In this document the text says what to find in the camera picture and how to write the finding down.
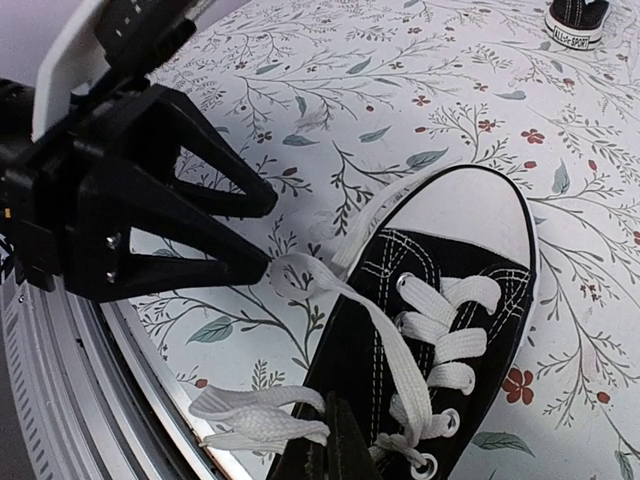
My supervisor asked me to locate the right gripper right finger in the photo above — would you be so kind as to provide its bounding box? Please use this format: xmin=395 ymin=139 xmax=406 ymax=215
xmin=325 ymin=392 xmax=382 ymax=480

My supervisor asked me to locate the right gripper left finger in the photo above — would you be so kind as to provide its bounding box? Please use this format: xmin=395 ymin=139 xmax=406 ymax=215
xmin=267 ymin=426 xmax=330 ymax=480

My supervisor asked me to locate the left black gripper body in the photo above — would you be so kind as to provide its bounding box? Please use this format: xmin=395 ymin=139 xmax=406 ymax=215
xmin=1 ymin=79 xmax=150 ymax=300

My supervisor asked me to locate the black canvas sneaker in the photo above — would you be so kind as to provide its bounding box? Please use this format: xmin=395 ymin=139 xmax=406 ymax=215
xmin=189 ymin=164 xmax=539 ymax=479
xmin=544 ymin=0 xmax=610 ymax=51

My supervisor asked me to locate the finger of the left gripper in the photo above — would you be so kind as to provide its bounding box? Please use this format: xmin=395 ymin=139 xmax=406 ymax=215
xmin=128 ymin=85 xmax=278 ymax=218
xmin=104 ymin=199 xmax=273 ymax=302

